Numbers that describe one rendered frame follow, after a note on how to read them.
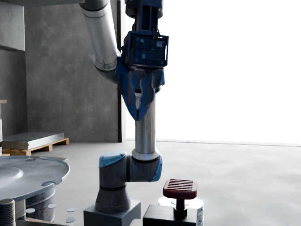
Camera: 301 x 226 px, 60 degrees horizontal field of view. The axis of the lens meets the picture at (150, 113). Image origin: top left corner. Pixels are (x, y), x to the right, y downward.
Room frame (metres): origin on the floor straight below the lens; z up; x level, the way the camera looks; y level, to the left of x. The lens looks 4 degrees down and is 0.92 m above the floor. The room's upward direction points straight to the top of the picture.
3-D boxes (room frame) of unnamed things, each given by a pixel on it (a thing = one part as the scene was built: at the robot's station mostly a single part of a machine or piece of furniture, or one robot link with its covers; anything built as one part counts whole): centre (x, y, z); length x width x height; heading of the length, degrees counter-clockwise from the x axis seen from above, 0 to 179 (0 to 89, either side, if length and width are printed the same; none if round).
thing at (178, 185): (0.47, -0.06, 0.72); 0.07 x 0.06 x 0.08; 168
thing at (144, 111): (0.49, 0.00, 0.92); 0.06 x 0.03 x 0.09; 15
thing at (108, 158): (1.09, 0.15, 0.62); 0.13 x 0.12 x 0.14; 92
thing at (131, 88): (0.48, 0.03, 0.92); 0.06 x 0.03 x 0.09; 15
